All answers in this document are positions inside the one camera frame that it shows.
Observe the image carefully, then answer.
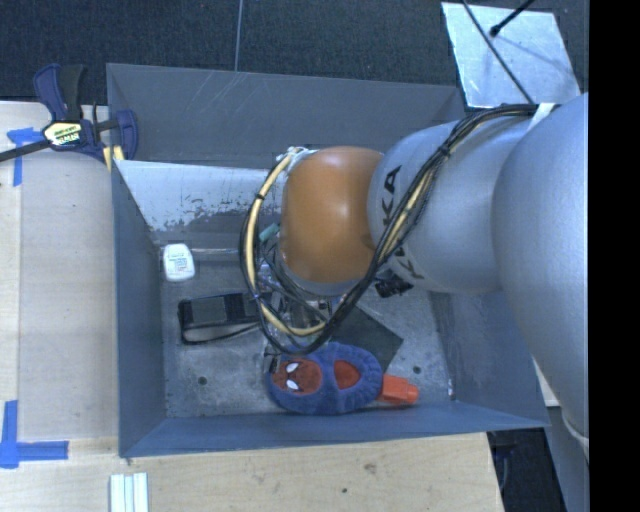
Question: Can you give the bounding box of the dark green flat block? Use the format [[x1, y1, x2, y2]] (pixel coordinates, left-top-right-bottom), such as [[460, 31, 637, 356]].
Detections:
[[331, 304, 404, 372]]

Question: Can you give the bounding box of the blue and red slipper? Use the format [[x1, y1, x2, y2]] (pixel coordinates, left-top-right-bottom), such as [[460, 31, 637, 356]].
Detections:
[[264, 341, 385, 417]]

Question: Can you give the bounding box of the orange plastic piece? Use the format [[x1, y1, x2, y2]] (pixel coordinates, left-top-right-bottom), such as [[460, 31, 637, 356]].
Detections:
[[377, 373, 420, 406]]

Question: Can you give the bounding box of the small white plastic box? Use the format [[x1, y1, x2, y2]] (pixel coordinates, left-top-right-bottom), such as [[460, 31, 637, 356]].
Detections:
[[162, 242, 197, 283]]

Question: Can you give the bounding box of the grey metal bin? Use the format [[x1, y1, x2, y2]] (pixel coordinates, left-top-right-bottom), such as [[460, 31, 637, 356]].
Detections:
[[104, 62, 552, 459]]

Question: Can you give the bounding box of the pale wood flat board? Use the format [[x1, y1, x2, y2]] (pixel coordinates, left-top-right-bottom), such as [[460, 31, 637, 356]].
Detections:
[[17, 149, 121, 442]]

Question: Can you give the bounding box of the black pouch with strap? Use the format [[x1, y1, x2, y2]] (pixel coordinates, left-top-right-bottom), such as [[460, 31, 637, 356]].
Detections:
[[177, 291, 265, 346]]

